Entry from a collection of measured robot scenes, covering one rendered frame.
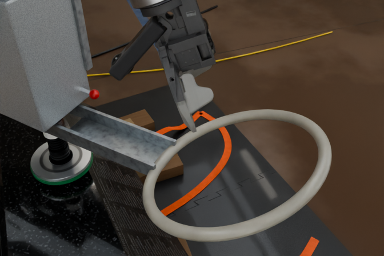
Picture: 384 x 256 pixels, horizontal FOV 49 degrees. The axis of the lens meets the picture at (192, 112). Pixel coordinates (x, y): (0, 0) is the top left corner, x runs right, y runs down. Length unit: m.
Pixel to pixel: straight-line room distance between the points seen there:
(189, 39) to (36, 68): 0.65
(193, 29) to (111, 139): 0.73
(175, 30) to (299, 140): 2.35
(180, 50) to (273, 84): 2.80
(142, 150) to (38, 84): 0.35
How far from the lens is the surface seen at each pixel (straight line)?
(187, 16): 0.65
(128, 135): 1.32
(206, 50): 0.66
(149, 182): 1.13
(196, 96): 0.65
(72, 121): 1.85
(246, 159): 2.74
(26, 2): 1.14
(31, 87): 1.22
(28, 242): 1.46
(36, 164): 1.59
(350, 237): 2.52
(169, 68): 0.64
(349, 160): 2.92
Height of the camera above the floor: 1.98
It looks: 40 degrees down
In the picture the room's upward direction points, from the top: straight up
